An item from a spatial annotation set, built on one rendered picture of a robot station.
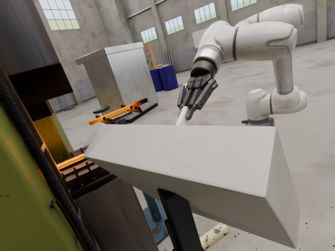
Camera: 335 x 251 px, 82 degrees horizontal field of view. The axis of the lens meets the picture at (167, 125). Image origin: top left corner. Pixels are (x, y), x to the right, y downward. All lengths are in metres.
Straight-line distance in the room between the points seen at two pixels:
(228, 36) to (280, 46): 0.15
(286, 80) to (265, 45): 0.79
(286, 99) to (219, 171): 1.32
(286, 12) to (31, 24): 1.06
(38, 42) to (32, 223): 0.47
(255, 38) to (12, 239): 0.76
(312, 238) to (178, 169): 1.49
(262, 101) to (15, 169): 1.46
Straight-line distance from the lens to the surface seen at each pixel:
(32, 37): 0.70
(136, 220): 0.93
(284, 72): 1.40
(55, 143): 1.13
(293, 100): 1.54
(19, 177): 0.46
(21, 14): 0.72
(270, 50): 0.68
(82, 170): 0.84
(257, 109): 1.60
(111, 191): 0.82
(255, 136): 0.23
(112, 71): 4.65
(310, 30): 11.41
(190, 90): 0.59
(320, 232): 1.73
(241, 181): 0.21
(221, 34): 0.70
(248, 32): 0.69
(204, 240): 0.84
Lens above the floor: 1.30
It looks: 19 degrees down
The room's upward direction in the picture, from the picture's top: 16 degrees counter-clockwise
